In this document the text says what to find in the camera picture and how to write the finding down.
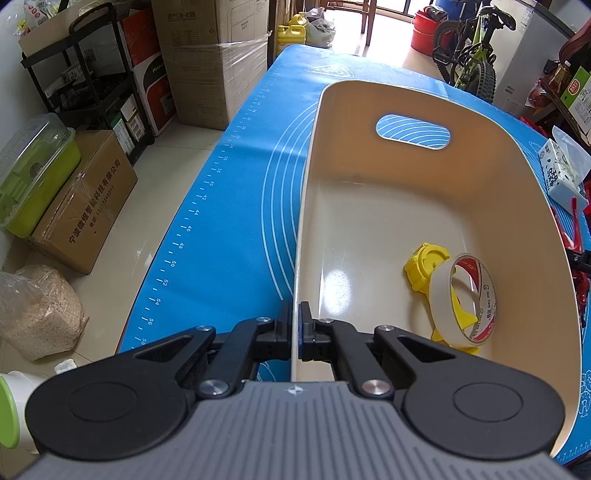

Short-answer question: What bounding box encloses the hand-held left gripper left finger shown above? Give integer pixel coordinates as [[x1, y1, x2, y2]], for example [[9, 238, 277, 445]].
[[121, 301, 294, 400]]

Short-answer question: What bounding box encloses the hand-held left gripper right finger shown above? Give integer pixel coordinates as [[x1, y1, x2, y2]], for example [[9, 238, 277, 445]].
[[298, 301, 468, 400]]

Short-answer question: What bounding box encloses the beige plastic storage bin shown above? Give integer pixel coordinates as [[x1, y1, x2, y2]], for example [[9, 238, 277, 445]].
[[292, 79, 581, 455]]

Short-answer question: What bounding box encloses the blue silicone baking mat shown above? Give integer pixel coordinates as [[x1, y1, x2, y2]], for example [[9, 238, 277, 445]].
[[117, 44, 591, 467]]

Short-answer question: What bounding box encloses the clear tape roll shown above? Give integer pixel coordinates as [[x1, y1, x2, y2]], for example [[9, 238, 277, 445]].
[[427, 253, 500, 348]]

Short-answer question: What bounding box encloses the yellow plastic piece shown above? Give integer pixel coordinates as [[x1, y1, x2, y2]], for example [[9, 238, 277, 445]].
[[431, 277, 481, 355]]

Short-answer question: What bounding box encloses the brown printed cardboard box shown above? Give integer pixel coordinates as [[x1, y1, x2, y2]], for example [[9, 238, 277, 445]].
[[28, 130, 138, 276]]

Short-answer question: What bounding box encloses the clear bag of grain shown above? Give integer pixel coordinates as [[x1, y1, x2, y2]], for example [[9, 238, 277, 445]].
[[0, 264, 89, 361]]

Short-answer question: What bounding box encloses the large wrapped cardboard box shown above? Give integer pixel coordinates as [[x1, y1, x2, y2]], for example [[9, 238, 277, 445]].
[[159, 34, 269, 131]]

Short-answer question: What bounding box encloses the red white appliance box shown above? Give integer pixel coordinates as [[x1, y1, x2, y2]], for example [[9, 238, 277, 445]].
[[121, 7, 178, 137]]

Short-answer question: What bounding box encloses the white container with green lid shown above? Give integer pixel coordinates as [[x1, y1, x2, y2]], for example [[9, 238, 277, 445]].
[[0, 369, 44, 455]]

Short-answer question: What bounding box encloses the green container with clear lid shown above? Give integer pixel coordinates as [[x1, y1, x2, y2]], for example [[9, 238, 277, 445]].
[[0, 113, 83, 238]]

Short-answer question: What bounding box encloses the yellow plastic jug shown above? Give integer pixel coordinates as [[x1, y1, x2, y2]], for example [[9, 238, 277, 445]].
[[277, 14, 309, 56]]

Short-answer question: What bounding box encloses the white green tissue box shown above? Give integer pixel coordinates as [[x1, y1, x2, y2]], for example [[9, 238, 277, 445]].
[[538, 126, 591, 211]]

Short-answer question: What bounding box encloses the clear plastic bag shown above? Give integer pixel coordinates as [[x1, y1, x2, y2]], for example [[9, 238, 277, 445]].
[[302, 7, 337, 48]]

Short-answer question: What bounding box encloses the wooden chair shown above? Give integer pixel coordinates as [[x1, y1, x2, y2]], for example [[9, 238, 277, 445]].
[[360, 0, 378, 46]]

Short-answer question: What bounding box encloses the open brown cardboard box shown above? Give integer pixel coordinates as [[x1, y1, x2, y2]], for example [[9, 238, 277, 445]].
[[151, 0, 269, 46]]

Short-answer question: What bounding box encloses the red plastic bucket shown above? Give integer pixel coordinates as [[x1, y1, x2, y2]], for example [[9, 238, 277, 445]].
[[410, 10, 448, 54]]

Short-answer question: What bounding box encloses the green black bicycle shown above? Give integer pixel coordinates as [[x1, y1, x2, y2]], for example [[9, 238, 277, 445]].
[[431, 6, 517, 105]]

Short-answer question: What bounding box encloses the black shelf rack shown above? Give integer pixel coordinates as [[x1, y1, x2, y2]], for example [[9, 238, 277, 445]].
[[21, 2, 155, 167]]

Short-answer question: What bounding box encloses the dark wooden side table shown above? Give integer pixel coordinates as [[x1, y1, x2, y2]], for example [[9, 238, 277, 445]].
[[538, 78, 591, 153]]

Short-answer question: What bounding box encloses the white chest freezer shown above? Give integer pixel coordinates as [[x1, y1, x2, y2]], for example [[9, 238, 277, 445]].
[[492, 14, 578, 118]]

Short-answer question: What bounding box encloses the amber glass bottle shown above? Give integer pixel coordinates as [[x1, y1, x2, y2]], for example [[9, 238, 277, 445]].
[[547, 60, 573, 93]]

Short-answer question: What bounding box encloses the green white carton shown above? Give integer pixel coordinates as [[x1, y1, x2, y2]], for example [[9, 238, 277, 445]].
[[561, 67, 591, 134]]

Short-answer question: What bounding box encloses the shallow cardboard box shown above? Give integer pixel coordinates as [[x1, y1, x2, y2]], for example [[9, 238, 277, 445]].
[[18, 0, 114, 58]]

